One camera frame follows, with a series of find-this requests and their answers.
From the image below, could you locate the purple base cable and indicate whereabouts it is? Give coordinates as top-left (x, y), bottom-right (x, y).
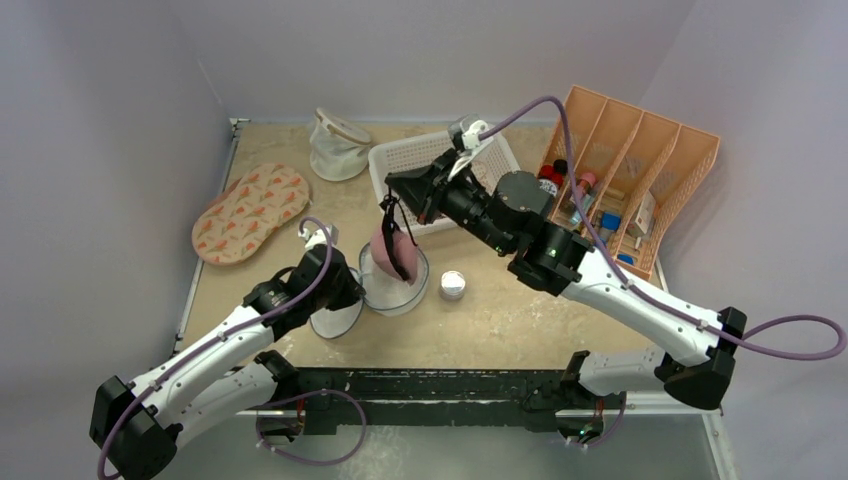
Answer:
top-left (563, 394), bottom-right (629, 452)
top-left (255, 388), bottom-right (368, 466)

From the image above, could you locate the white plastic basket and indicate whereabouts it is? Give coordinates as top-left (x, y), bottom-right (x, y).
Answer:
top-left (368, 130), bottom-right (520, 238)

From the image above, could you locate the carrot print oval pad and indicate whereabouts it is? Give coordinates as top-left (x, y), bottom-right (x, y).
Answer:
top-left (191, 163), bottom-right (311, 266)

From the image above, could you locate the dark pink black-strap bra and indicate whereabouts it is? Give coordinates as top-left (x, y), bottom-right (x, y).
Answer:
top-left (369, 192), bottom-right (419, 285)

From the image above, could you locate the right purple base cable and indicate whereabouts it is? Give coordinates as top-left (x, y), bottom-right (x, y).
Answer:
top-left (563, 394), bottom-right (629, 452)

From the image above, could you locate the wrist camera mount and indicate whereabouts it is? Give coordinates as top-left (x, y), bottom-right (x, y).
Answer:
top-left (447, 114), bottom-right (493, 181)
top-left (298, 224), bottom-right (339, 251)

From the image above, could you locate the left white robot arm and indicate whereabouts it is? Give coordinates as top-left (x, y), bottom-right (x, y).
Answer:
top-left (89, 242), bottom-right (364, 479)

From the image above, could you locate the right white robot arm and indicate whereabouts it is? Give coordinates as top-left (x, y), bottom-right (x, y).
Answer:
top-left (385, 150), bottom-right (747, 410)

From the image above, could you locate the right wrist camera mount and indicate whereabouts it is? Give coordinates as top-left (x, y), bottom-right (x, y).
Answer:
top-left (447, 114), bottom-right (493, 181)

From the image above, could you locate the white red box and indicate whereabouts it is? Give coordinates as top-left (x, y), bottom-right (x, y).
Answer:
top-left (627, 191), bottom-right (656, 238)

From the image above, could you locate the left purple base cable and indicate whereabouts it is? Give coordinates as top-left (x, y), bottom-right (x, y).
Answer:
top-left (255, 388), bottom-right (368, 466)

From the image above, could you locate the red cap bottle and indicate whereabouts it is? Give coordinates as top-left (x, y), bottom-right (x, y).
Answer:
top-left (537, 159), bottom-right (568, 197)

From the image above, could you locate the orange plastic organizer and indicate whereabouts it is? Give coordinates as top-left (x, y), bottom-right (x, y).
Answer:
top-left (536, 86), bottom-right (720, 280)

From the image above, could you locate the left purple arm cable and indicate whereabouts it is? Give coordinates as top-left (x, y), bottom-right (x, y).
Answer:
top-left (97, 215), bottom-right (335, 480)

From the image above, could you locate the white mesh laundry bag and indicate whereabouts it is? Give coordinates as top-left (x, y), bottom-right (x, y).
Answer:
top-left (309, 243), bottom-right (430, 340)
top-left (309, 107), bottom-right (374, 182)

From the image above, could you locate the blue cap tube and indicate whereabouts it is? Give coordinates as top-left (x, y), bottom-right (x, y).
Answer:
top-left (597, 211), bottom-right (622, 247)

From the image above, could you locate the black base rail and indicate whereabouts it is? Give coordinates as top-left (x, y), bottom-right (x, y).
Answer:
top-left (231, 367), bottom-right (627, 439)

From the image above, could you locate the pink cap bottle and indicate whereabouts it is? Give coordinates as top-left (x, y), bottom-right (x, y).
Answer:
top-left (569, 172), bottom-right (597, 216)

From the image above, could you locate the small clear white-lid jar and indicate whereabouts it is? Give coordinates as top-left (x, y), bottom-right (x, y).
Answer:
top-left (439, 270), bottom-right (467, 301)

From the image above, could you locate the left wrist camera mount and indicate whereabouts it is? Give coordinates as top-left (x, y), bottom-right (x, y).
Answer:
top-left (298, 224), bottom-right (339, 251)

